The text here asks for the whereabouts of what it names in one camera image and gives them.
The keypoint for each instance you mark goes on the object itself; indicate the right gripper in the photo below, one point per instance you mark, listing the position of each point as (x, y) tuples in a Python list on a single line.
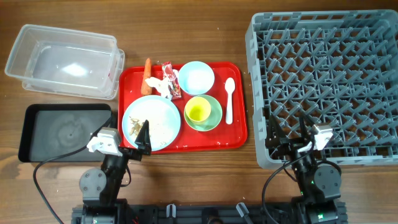
[(290, 145)]

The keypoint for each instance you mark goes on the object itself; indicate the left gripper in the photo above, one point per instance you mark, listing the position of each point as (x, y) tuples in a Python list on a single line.
[(143, 143)]

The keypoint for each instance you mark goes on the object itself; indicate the light blue plate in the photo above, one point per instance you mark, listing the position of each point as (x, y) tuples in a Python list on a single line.
[(163, 116)]

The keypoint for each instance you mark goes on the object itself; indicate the orange carrot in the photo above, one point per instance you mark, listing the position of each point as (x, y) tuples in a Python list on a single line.
[(145, 88)]

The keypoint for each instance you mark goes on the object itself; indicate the white tissue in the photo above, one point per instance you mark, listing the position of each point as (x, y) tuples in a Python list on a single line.
[(162, 86)]

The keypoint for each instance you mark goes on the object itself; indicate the yellow plastic cup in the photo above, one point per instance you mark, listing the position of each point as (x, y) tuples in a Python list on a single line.
[(198, 109)]

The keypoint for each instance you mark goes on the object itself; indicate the red snack wrapper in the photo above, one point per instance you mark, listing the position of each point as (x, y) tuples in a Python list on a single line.
[(170, 75)]

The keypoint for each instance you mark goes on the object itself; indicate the white plastic spoon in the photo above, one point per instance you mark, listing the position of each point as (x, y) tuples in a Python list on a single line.
[(230, 88)]

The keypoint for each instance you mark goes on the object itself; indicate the green bowl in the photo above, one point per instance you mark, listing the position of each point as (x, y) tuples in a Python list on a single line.
[(214, 118)]

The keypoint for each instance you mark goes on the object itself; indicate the light blue bowl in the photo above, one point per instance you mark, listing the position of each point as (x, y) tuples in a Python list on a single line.
[(196, 78)]

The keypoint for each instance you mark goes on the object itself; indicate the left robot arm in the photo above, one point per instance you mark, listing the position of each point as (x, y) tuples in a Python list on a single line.
[(100, 187)]

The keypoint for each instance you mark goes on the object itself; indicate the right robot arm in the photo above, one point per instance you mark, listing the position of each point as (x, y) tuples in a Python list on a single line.
[(319, 181)]

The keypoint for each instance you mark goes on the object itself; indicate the grey dishwasher rack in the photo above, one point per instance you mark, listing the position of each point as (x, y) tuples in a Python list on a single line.
[(337, 67)]

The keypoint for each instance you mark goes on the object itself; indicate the peanut shells food scraps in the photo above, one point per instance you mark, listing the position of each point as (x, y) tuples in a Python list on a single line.
[(135, 126)]

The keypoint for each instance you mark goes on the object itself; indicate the red serving tray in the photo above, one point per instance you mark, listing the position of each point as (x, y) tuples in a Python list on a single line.
[(223, 136)]

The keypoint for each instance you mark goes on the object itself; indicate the black rectangular tray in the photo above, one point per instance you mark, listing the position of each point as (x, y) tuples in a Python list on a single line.
[(51, 130)]

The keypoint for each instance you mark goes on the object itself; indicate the clear plastic bin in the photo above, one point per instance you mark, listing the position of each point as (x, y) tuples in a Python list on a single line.
[(66, 62)]

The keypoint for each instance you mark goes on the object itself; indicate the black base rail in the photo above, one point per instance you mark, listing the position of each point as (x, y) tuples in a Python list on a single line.
[(280, 212)]

